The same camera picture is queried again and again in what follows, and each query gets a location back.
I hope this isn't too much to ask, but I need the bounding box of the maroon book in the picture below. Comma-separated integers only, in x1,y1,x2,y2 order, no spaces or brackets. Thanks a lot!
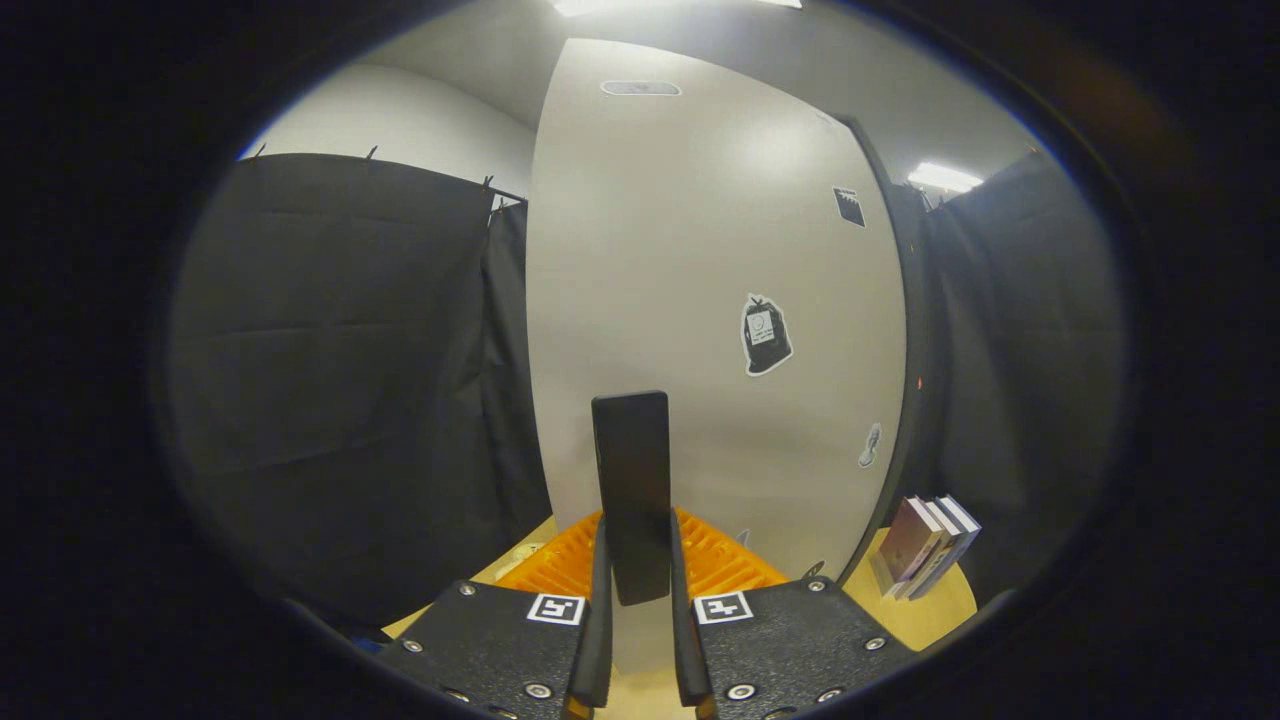
868,497,946,598

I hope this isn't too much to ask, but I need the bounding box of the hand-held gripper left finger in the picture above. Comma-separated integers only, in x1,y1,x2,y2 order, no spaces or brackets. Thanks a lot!
375,510,614,720

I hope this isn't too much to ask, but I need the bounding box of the black backdrop cloth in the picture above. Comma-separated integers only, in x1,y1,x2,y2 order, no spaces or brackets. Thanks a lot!
170,150,1126,641

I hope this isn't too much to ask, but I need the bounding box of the black door handle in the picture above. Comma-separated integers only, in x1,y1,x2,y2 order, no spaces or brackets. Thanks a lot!
591,390,672,607

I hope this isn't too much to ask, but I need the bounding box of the beige cabinet door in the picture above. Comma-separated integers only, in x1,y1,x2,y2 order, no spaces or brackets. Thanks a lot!
525,38,909,676

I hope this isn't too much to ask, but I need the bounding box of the dark book with yellow spine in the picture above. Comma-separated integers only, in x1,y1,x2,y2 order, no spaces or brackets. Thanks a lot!
905,500,966,601

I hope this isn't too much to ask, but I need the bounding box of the small ceiling light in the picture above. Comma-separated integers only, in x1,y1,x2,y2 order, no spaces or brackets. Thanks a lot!
908,162,986,194

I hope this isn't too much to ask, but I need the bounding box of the large ceiling light panel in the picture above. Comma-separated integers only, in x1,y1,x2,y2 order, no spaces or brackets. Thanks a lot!
552,0,803,17

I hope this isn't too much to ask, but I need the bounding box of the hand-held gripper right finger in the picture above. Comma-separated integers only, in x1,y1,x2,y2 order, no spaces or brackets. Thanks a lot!
668,508,916,720

